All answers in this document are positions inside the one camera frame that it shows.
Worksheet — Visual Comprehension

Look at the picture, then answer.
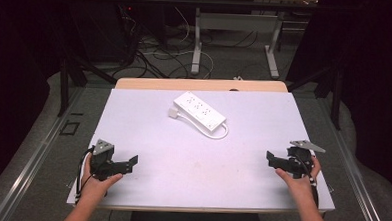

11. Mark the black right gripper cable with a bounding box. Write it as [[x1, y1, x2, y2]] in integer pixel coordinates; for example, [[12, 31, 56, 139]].
[[293, 154, 322, 209]]

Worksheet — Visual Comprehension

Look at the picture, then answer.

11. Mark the aluminium floor rail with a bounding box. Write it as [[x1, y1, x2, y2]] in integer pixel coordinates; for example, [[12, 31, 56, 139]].
[[312, 97, 392, 221], [0, 83, 86, 221]]

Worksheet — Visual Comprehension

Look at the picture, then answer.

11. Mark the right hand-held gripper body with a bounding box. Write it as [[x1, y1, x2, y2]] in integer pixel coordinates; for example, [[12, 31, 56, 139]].
[[282, 138, 327, 181]]

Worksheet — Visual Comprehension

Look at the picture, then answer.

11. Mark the white power plug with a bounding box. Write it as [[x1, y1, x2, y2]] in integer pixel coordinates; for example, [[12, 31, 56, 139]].
[[167, 106, 180, 120]]

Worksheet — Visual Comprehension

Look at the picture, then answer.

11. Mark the person's left hand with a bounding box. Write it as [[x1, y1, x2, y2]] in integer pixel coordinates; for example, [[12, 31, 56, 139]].
[[79, 152, 125, 203]]

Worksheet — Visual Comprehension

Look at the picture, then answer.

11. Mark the black floor hatch frame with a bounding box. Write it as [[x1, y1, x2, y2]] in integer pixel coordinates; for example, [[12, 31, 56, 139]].
[[59, 120, 81, 137]]

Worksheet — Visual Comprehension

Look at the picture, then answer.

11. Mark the person's right hand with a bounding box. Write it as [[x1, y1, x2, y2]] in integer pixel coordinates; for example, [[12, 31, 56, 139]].
[[273, 153, 323, 199]]

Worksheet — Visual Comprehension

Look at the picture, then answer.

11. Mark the white power strip cable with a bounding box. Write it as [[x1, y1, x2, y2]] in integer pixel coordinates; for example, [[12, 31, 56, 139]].
[[176, 112, 231, 141]]

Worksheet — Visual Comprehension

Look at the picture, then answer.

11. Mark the black metal stand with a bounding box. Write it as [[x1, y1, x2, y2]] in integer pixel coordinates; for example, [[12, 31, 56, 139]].
[[284, 62, 345, 132], [55, 50, 119, 121]]

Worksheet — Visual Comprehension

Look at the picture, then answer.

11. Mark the white desk with metal legs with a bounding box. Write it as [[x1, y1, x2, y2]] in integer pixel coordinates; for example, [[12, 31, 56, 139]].
[[171, 0, 321, 82]]

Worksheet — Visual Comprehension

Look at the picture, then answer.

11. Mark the tangle of floor cables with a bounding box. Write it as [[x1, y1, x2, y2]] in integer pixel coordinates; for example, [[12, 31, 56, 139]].
[[113, 3, 219, 83]]

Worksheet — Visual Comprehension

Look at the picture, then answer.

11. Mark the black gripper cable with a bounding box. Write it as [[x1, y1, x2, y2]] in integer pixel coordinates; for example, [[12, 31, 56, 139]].
[[75, 145, 96, 205], [293, 154, 322, 209]]

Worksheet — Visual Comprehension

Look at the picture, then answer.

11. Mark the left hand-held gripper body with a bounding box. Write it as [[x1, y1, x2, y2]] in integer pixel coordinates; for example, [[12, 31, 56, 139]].
[[89, 138, 131, 184]]

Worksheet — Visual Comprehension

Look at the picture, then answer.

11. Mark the wooden table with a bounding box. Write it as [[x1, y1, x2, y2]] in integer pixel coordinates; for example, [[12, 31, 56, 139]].
[[114, 73, 290, 98]]

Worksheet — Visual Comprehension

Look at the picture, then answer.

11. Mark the white power strip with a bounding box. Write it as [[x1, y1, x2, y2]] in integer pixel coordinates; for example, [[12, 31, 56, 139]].
[[171, 90, 229, 133]]

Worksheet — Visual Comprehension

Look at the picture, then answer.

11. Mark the white table mat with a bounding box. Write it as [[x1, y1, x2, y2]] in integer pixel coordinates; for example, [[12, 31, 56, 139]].
[[66, 82, 341, 220]]

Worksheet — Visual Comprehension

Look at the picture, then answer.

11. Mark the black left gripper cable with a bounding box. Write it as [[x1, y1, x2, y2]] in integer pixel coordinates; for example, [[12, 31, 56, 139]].
[[75, 145, 96, 205]]

